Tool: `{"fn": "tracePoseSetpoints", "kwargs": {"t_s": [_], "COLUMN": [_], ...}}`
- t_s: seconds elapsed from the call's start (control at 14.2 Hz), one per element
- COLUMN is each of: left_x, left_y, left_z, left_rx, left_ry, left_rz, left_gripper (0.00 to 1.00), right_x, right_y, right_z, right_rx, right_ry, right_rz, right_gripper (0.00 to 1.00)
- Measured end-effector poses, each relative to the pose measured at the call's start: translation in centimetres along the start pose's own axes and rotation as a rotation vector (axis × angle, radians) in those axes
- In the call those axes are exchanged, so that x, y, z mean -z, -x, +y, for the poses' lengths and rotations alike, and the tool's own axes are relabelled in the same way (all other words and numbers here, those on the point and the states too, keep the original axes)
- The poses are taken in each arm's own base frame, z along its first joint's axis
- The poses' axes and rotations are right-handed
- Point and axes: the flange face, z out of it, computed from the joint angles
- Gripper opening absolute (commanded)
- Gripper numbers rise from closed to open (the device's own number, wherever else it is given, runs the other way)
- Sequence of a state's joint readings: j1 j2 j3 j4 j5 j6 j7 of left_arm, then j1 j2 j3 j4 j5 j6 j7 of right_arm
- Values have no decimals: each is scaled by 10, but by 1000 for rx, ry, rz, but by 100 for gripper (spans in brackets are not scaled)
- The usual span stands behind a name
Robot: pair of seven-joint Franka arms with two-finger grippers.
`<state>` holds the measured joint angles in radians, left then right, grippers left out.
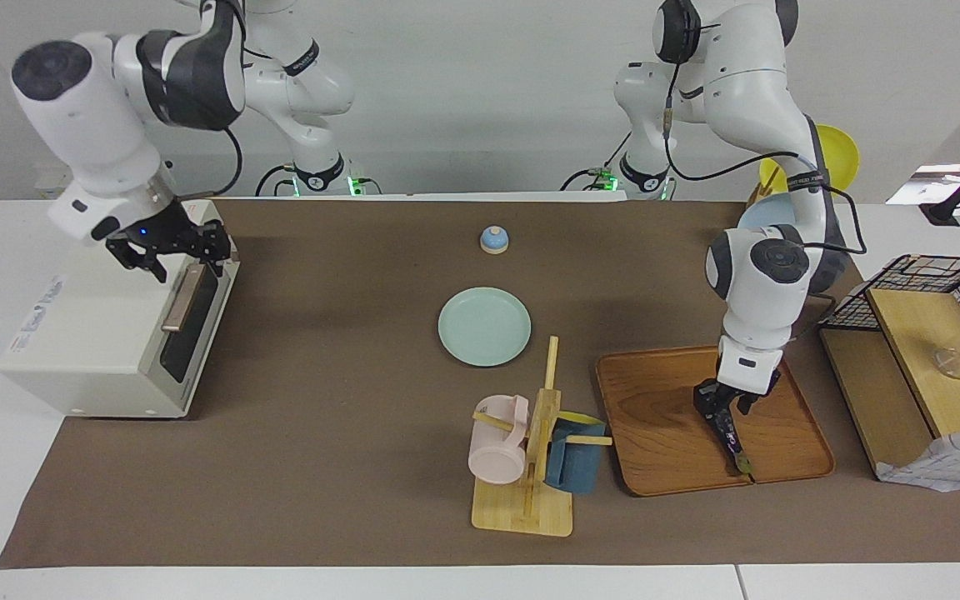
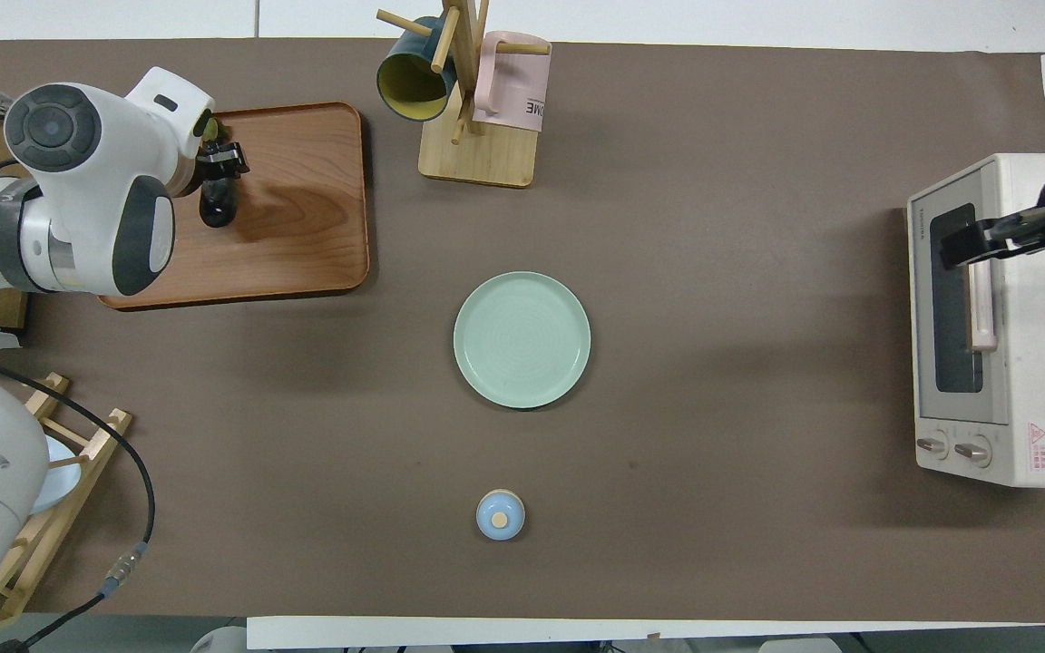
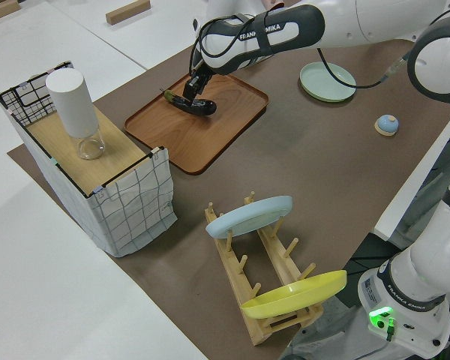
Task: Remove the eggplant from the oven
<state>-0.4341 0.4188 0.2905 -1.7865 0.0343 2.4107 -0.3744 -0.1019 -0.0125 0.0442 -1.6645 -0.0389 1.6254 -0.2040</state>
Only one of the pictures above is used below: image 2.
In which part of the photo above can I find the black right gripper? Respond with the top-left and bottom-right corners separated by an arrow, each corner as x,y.
940,194 -> 1045,269

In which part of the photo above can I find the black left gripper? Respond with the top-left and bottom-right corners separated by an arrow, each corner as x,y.
195,136 -> 251,190

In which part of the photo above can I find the dark purple eggplant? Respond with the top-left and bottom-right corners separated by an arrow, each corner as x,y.
198,118 -> 244,229

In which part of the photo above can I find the beige oven door handle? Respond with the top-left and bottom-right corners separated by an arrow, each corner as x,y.
965,258 -> 1001,354

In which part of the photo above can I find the white toaster oven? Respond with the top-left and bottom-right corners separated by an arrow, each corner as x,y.
906,152 -> 1045,491

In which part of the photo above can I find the pale green plate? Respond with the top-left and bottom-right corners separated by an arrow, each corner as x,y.
453,271 -> 592,411

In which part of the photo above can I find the wooden serving tray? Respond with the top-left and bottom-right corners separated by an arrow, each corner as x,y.
98,102 -> 371,312

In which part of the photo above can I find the dark green mug yellow inside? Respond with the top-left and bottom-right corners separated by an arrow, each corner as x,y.
376,16 -> 458,123

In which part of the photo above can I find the wooden mug tree stand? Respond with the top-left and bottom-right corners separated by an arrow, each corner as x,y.
376,0 -> 552,190

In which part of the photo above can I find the brown table mat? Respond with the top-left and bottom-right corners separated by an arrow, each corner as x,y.
0,38 -> 1045,627

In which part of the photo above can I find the pink mug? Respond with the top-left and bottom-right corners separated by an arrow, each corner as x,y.
473,30 -> 552,134

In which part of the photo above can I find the light blue plate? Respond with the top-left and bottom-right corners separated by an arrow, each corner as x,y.
31,435 -> 84,515

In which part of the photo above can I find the wooden dish rack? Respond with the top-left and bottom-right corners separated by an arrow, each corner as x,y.
0,372 -> 133,639

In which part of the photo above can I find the small blue jar wooden knob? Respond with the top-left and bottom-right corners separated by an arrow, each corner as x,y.
475,489 -> 526,543

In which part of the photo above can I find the black cable with connector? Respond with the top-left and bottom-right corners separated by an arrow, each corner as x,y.
0,345 -> 157,650

